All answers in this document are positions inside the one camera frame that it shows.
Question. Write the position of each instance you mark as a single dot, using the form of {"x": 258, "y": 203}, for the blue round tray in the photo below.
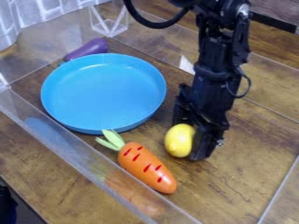
{"x": 103, "y": 92}

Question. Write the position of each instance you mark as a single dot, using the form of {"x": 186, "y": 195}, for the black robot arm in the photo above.
{"x": 223, "y": 21}

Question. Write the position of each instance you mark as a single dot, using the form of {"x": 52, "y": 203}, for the clear acrylic corner bracket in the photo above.
{"x": 108, "y": 21}

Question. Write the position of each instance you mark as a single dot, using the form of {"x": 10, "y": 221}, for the clear acrylic enclosure wall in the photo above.
{"x": 151, "y": 207}

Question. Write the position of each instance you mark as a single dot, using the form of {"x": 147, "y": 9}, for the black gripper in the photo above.
{"x": 202, "y": 106}

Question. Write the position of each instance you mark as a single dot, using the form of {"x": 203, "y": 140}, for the purple toy eggplant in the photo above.
{"x": 98, "y": 45}

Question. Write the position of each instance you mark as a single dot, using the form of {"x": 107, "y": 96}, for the orange toy carrot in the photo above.
{"x": 140, "y": 162}

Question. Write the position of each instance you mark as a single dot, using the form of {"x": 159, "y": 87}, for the yellow toy lemon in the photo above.
{"x": 178, "y": 140}

